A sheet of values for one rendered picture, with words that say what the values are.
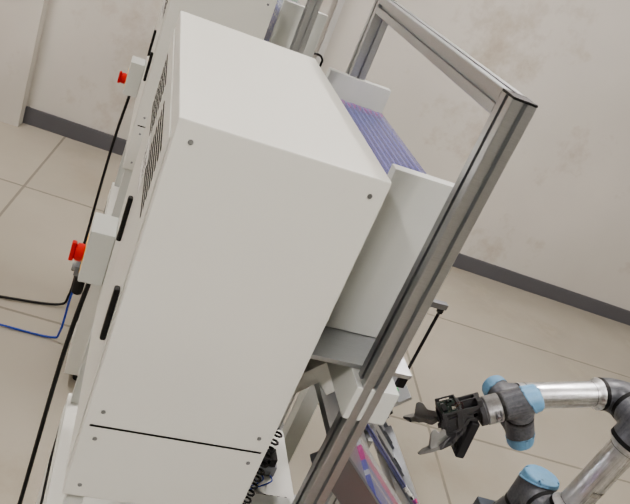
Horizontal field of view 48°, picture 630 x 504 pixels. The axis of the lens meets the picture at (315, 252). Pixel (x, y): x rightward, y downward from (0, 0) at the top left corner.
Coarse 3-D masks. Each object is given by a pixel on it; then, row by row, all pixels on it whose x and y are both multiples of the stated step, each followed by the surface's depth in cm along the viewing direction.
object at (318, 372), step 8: (312, 360) 145; (312, 368) 143; (320, 368) 143; (304, 376) 143; (312, 376) 143; (320, 376) 144; (328, 376) 144; (304, 384) 144; (312, 384) 145; (320, 384) 145; (328, 384) 145; (296, 392) 145; (328, 392) 146
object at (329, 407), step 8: (320, 392) 142; (320, 400) 140; (328, 400) 146; (336, 400) 156; (320, 408) 139; (328, 408) 142; (336, 408) 151; (328, 416) 138; (328, 424) 134; (368, 448) 168; (352, 456) 142; (360, 464) 147; (360, 472) 143
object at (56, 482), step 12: (72, 408) 194; (72, 420) 190; (60, 432) 185; (72, 432) 186; (60, 444) 181; (60, 456) 178; (60, 468) 175; (288, 468) 205; (60, 480) 172; (264, 480) 197; (276, 480) 199; (288, 480) 201; (48, 492) 168; (60, 492) 169; (264, 492) 194; (276, 492) 195; (288, 492) 197
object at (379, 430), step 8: (376, 424) 205; (376, 432) 197; (384, 432) 214; (384, 440) 206; (384, 448) 197; (392, 448) 214; (392, 456) 206; (384, 464) 187; (392, 472) 187; (400, 472) 204; (392, 480) 182; (400, 488) 190; (400, 496) 183; (408, 496) 193
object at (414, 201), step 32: (384, 0) 156; (416, 32) 134; (448, 64) 118; (480, 64) 113; (352, 96) 168; (384, 96) 169; (480, 96) 104; (416, 192) 117; (448, 192) 118; (384, 224) 119; (416, 224) 120; (384, 256) 122; (416, 256) 123; (352, 288) 124; (384, 288) 125; (352, 320) 127; (384, 320) 129; (320, 352) 119; (352, 352) 123
